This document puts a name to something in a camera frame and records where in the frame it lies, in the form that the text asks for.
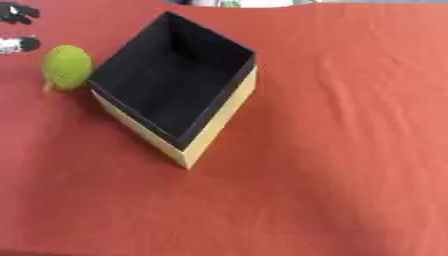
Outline green toy fruit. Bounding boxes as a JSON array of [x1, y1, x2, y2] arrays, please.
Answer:
[[38, 44, 95, 93]]

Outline tan box with black inside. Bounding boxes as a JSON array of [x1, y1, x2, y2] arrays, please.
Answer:
[[85, 10, 259, 170]]

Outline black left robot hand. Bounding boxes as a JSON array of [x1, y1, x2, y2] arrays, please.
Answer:
[[0, 2, 44, 56]]

